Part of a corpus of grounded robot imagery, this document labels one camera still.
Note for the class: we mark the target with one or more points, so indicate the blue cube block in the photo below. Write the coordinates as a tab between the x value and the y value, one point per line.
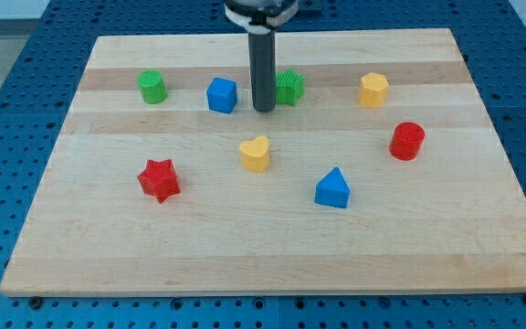
222	95

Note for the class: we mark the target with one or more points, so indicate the red star block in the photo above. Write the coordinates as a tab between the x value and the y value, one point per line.
159	179

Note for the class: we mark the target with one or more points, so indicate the wooden board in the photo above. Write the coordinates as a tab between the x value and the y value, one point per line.
453	220

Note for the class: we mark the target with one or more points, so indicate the red cylinder block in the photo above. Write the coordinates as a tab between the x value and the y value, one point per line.
407	141

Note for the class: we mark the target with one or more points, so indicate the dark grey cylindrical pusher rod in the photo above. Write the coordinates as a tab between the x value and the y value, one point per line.
261	46

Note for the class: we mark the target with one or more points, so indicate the blue triangle block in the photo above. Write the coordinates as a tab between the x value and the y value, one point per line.
332	190

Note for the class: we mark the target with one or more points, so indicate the yellow hexagon block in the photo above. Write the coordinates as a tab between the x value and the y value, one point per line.
373	88

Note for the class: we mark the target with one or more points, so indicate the green cylinder block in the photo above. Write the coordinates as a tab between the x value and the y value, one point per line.
151	86

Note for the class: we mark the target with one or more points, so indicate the green star block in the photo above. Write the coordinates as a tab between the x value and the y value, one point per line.
290	87

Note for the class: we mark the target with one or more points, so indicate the yellow heart block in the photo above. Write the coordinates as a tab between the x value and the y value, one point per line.
255	154

